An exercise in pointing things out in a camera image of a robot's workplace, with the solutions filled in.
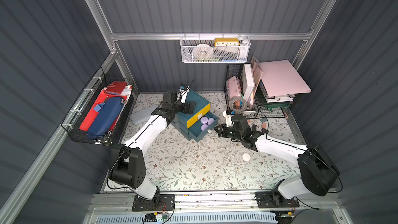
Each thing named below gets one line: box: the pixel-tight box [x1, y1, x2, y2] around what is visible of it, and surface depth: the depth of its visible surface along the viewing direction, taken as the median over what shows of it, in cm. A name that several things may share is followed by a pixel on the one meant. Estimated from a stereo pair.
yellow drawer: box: [186, 102, 211, 129], surface depth 84 cm
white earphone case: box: [242, 152, 252, 162], surface depth 89 cm
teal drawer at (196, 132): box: [187, 112, 219, 143], surface depth 88 cm
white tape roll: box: [193, 43, 214, 60], surface depth 87 cm
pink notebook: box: [225, 75, 243, 106], surface depth 107 cm
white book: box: [242, 63, 256, 106], surface depth 96 cm
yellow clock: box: [214, 37, 240, 47], surface depth 89 cm
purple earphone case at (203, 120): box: [200, 116, 209, 124], surface depth 95 cm
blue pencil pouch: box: [87, 96, 124, 136], surface depth 70 cm
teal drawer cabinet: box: [171, 88, 219, 143], surface depth 87 cm
